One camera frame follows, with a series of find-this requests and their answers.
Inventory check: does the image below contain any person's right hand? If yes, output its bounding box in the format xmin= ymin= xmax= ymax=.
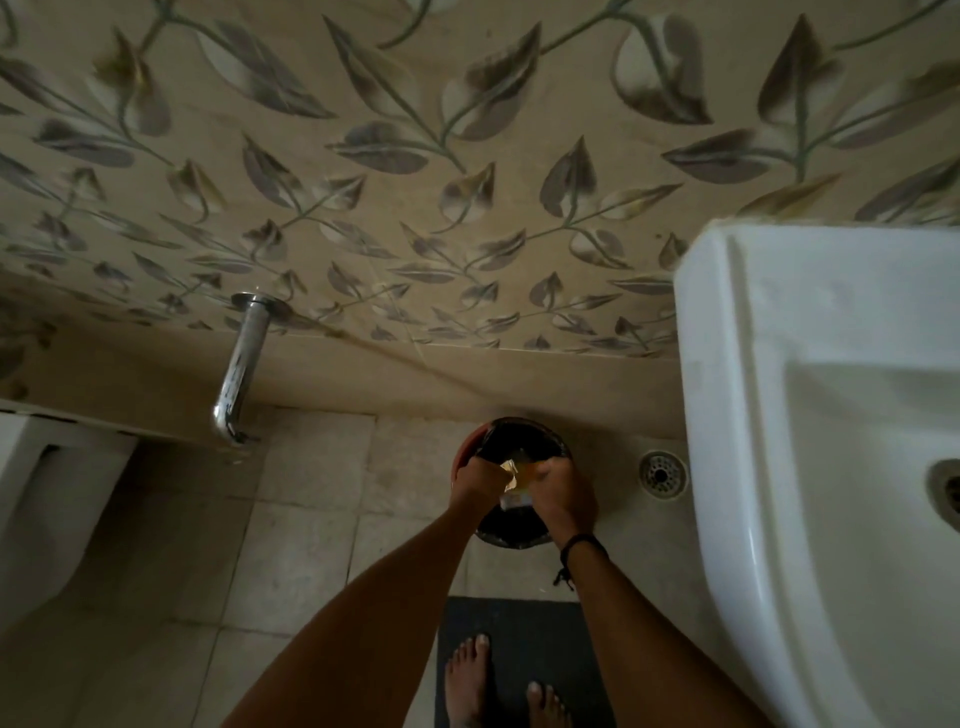
xmin=527 ymin=457 xmax=600 ymax=549

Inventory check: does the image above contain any person's left hand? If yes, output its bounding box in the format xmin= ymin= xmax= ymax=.
xmin=448 ymin=456 xmax=507 ymax=530

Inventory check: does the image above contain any black bin liner bag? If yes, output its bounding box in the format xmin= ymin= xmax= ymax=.
xmin=471 ymin=420 xmax=571 ymax=543

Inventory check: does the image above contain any person's right forearm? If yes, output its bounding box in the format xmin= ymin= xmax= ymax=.
xmin=555 ymin=538 xmax=775 ymax=728

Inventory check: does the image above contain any person's left forearm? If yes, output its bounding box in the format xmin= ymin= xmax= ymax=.
xmin=222 ymin=504 xmax=485 ymax=728

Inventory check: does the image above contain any crumpled golden wrapper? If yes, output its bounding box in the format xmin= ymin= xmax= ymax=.
xmin=501 ymin=457 xmax=531 ymax=511

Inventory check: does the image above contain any red round waste bin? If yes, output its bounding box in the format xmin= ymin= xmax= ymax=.
xmin=454 ymin=417 xmax=576 ymax=547

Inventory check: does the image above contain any black thread wristband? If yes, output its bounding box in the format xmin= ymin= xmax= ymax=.
xmin=553 ymin=532 xmax=610 ymax=592

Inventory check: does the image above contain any round metal floor drain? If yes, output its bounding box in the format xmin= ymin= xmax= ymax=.
xmin=639 ymin=450 xmax=690 ymax=500

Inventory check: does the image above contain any dark floor mat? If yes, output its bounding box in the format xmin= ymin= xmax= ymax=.
xmin=435 ymin=596 xmax=618 ymax=728

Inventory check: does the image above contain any person's left foot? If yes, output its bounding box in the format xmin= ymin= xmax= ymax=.
xmin=444 ymin=633 xmax=492 ymax=728

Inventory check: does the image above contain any person's foot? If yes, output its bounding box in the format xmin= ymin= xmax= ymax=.
xmin=444 ymin=633 xmax=492 ymax=728
xmin=525 ymin=681 xmax=573 ymax=728

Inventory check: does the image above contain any person's right foot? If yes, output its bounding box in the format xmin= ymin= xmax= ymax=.
xmin=525 ymin=681 xmax=573 ymax=728

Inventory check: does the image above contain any white ceramic washbasin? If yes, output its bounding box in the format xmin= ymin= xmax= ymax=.
xmin=672 ymin=217 xmax=960 ymax=728

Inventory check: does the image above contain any white toilet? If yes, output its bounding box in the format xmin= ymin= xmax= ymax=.
xmin=0 ymin=408 xmax=140 ymax=639

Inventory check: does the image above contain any chrome wall water spout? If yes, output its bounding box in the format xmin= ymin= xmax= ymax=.
xmin=211 ymin=292 xmax=294 ymax=447

